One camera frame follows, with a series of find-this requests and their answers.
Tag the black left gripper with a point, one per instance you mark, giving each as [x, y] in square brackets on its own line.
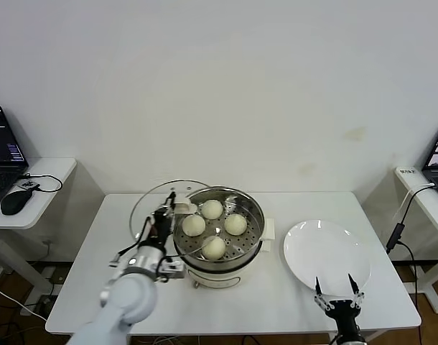
[159, 230]

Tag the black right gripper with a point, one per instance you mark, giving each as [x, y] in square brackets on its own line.
[344, 316]

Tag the white steamed baozi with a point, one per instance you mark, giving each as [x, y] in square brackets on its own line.
[212, 209]
[236, 224]
[214, 248]
[194, 225]

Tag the stainless steel steamer basket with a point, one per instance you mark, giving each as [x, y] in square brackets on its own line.
[253, 223]

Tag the white round plate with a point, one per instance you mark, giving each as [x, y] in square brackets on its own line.
[326, 251]

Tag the cream electric cooking pot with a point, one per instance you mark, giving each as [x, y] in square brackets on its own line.
[222, 278]

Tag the white side table rounded corner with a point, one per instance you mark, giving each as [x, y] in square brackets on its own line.
[57, 167]

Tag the white side table with label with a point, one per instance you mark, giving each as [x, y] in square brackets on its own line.
[431, 212]

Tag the small printed label sticker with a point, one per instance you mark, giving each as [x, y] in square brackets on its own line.
[408, 171]

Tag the black computer mouse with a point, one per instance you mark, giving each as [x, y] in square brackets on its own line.
[14, 203]

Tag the white floor power strip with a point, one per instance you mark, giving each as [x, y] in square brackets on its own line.
[28, 309]

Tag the black laptop with dark screen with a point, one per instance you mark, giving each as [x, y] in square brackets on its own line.
[3, 143]

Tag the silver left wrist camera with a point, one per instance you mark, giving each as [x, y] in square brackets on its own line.
[172, 271]

